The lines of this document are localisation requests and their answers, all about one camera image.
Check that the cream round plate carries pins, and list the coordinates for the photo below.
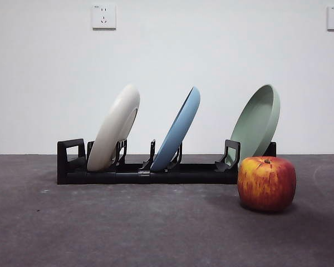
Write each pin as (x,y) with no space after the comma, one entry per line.
(114,125)

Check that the red yellow apple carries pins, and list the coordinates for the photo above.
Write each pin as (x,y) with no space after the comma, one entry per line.
(267,186)

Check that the blue round plate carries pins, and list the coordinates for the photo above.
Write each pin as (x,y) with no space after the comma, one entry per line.
(181,125)

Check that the black plate rack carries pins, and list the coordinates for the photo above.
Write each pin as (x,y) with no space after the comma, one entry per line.
(183,174)

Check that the green round plate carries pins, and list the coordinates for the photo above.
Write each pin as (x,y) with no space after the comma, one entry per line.
(256,119)

